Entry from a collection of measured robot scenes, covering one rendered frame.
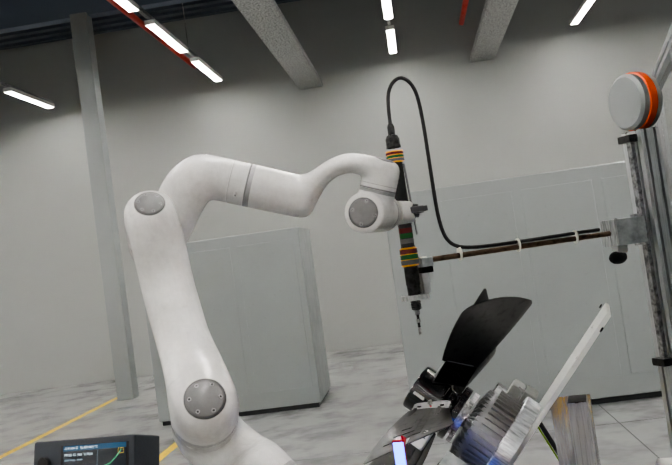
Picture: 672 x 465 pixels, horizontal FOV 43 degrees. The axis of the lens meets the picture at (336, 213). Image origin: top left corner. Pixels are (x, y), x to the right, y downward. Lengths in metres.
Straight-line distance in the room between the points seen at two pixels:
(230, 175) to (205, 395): 0.48
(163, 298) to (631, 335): 6.48
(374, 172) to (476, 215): 5.86
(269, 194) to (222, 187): 0.10
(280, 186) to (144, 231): 0.30
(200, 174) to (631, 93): 1.22
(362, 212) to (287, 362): 7.63
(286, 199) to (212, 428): 0.51
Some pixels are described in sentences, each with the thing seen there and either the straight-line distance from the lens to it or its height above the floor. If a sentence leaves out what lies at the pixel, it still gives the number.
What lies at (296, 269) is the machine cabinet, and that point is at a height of 1.49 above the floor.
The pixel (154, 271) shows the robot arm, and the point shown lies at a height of 1.59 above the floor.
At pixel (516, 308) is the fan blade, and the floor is 1.39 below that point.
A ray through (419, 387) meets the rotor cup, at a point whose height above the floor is 1.23.
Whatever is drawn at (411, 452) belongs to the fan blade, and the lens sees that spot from 2.17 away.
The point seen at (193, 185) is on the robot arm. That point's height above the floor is 1.76.
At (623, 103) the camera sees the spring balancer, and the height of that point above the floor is 1.88.
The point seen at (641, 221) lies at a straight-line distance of 2.38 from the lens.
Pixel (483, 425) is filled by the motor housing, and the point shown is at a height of 1.13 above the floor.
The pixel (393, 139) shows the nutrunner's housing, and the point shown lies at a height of 1.84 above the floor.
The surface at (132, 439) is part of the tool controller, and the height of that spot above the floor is 1.24.
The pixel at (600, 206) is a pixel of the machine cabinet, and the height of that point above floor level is 1.69.
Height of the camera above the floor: 1.58
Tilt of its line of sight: 3 degrees up
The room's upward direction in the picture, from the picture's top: 8 degrees counter-clockwise
